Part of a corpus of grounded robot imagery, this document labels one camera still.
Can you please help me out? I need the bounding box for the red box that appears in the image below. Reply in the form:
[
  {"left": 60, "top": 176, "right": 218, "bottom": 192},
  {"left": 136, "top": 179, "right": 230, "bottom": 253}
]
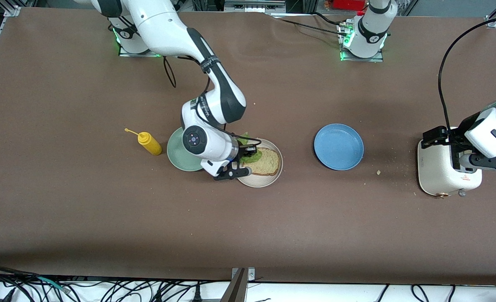
[{"left": 331, "top": 0, "right": 366, "bottom": 11}]

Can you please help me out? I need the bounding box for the pale green round plate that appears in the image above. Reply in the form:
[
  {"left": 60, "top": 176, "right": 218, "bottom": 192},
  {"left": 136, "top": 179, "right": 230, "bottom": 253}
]
[{"left": 166, "top": 126, "right": 206, "bottom": 172}]

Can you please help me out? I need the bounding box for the green lettuce leaf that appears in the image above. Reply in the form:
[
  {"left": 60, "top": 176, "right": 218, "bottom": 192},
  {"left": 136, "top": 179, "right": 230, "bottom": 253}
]
[{"left": 236, "top": 133, "right": 264, "bottom": 165}]

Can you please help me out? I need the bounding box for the blue round plate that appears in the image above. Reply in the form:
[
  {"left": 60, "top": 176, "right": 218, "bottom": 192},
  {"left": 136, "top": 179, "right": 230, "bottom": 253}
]
[{"left": 314, "top": 123, "right": 364, "bottom": 171}]

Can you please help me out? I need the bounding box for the beige round plate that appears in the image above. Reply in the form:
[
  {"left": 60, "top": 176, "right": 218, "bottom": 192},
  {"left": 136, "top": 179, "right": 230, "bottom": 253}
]
[{"left": 231, "top": 138, "right": 283, "bottom": 188}]

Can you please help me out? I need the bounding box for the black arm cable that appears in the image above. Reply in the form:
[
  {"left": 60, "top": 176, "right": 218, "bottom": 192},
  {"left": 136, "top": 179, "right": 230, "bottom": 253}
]
[
  {"left": 163, "top": 56, "right": 262, "bottom": 143},
  {"left": 438, "top": 16, "right": 496, "bottom": 130}
]

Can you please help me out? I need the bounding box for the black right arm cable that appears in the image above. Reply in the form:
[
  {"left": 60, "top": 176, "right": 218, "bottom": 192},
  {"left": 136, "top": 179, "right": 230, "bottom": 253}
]
[{"left": 163, "top": 56, "right": 262, "bottom": 143}]

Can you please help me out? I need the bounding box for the white two-slot toaster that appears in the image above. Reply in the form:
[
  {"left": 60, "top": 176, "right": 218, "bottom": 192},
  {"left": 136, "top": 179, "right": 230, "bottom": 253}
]
[{"left": 417, "top": 126, "right": 483, "bottom": 198}]

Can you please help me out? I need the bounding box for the metal mounting bracket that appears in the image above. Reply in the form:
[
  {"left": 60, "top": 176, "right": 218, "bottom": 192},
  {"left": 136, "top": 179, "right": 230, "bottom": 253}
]
[{"left": 220, "top": 267, "right": 257, "bottom": 302}]

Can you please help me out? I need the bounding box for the teal cable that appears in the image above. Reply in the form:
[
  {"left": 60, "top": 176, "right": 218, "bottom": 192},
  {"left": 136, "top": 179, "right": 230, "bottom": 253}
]
[{"left": 36, "top": 276, "right": 71, "bottom": 293}]

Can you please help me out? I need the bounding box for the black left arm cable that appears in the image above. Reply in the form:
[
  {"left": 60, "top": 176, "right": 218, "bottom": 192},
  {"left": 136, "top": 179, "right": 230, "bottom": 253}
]
[{"left": 438, "top": 16, "right": 496, "bottom": 130}]

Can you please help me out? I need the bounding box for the yellow mustard squeeze bottle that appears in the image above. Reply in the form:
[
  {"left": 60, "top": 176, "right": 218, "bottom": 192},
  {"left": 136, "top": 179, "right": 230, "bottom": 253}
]
[{"left": 124, "top": 128, "right": 163, "bottom": 156}]

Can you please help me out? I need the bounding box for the grey metal box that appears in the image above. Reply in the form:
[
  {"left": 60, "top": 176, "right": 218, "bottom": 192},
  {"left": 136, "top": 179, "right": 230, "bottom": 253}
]
[{"left": 224, "top": 0, "right": 287, "bottom": 13}]

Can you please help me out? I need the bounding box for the brown bread slice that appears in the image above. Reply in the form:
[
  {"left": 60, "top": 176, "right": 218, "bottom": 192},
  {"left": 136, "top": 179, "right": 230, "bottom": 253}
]
[{"left": 244, "top": 148, "right": 280, "bottom": 177}]

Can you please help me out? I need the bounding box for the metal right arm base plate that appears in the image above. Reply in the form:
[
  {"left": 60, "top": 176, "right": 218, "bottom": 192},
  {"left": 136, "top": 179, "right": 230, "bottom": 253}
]
[{"left": 118, "top": 25, "right": 164, "bottom": 57}]

